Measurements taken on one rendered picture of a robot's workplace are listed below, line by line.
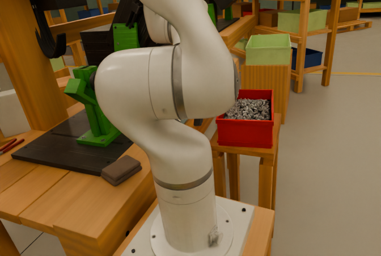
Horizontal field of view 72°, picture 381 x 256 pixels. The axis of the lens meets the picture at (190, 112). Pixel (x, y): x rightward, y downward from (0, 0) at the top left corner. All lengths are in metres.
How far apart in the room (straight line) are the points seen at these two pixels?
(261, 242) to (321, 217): 1.30
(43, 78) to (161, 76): 0.94
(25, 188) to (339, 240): 1.60
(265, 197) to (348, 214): 0.94
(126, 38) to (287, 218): 1.44
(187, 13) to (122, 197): 0.53
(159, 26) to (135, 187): 0.44
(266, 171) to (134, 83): 0.79
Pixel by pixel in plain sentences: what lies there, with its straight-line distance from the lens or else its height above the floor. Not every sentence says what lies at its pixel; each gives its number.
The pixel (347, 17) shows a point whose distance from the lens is 8.06.
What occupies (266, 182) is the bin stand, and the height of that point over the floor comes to 0.66.
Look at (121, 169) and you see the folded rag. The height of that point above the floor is 0.93.
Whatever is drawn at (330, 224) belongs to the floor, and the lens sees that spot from 1.94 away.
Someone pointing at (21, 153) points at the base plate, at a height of 0.90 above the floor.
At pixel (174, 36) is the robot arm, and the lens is 0.70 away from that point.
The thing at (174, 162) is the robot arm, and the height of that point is 1.13.
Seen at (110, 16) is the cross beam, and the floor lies 1.26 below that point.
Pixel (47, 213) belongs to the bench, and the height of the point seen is 0.88.
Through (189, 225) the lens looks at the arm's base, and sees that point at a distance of 0.55.
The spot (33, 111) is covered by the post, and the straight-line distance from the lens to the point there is 1.29.
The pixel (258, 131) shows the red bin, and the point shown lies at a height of 0.87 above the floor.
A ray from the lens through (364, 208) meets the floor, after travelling 2.11.
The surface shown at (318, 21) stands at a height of 0.82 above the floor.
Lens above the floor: 1.39
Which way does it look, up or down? 26 degrees down
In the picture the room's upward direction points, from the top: 6 degrees counter-clockwise
